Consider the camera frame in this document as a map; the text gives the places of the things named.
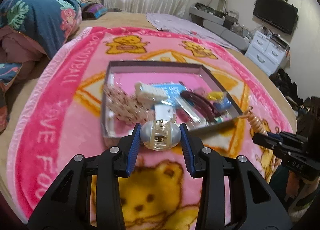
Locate clear bag earring card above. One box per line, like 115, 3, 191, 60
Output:
154, 104, 176, 123

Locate white drawer cabinet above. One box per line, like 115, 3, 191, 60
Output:
245, 30, 289, 77

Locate maroon barrette hair clip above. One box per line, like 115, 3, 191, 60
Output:
180, 91, 221, 123

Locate blue hair clip pack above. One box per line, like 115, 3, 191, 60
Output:
213, 97, 232, 112

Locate grey bed footboard bench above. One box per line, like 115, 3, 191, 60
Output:
189, 6, 249, 52

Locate person's right hand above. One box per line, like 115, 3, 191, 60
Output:
284, 170, 319, 203

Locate beige sheer bow hairclip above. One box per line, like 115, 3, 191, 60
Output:
103, 84, 154, 125

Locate black television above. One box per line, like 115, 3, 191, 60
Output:
253, 0, 298, 35

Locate white hairpin card packet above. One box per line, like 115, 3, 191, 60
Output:
176, 97, 202, 123

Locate floral blue pink quilt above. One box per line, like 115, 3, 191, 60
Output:
1, 0, 82, 130

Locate white claw hair clip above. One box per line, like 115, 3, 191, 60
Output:
135, 82, 168, 105

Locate grey cardboard box tray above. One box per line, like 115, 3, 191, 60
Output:
104, 60, 242, 132

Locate lilac bed sheet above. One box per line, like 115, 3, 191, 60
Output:
146, 13, 239, 52

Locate beige spiral hair tie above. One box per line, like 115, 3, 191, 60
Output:
237, 105, 268, 137

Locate pink teddy bear blanket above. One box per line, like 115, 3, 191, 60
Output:
7, 27, 296, 229

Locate yellow hair clip packet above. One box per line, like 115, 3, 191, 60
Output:
206, 91, 225, 101

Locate purple striped pillow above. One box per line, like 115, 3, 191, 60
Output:
81, 3, 107, 20

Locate clear pearl claw clip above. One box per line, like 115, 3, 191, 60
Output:
140, 120, 182, 151

